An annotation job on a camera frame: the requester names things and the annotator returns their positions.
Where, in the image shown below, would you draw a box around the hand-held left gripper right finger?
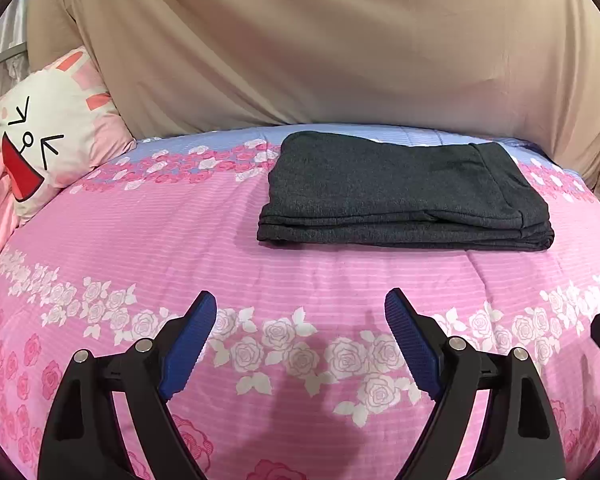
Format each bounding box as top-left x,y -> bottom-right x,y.
384,288 -> 566,480

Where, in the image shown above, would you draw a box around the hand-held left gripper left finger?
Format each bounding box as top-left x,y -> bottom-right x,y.
37,291 -> 217,480

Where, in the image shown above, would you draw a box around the dark grey pants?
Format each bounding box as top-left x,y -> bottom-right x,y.
256,131 -> 555,252

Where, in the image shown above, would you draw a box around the pink floral blanket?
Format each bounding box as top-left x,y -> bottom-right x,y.
0,125 -> 600,480

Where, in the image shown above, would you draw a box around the rabbit face pillow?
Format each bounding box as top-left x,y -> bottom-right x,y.
0,46 -> 138,219

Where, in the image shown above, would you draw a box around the beige cloth cover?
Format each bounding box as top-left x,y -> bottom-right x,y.
27,0 -> 600,198

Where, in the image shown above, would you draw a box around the silver grey curtain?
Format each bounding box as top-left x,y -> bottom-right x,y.
0,0 -> 37,148

